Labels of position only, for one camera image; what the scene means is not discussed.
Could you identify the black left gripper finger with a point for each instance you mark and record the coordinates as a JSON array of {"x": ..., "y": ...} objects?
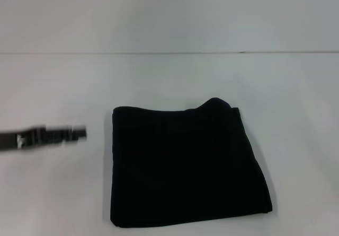
[
  {"x": 76, "y": 130},
  {"x": 76, "y": 138}
]

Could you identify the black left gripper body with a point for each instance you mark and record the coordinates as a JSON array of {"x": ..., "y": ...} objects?
[{"x": 31, "y": 138}]

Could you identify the black t-shirt with white print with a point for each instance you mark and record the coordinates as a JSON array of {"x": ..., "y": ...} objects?
[{"x": 185, "y": 161}]

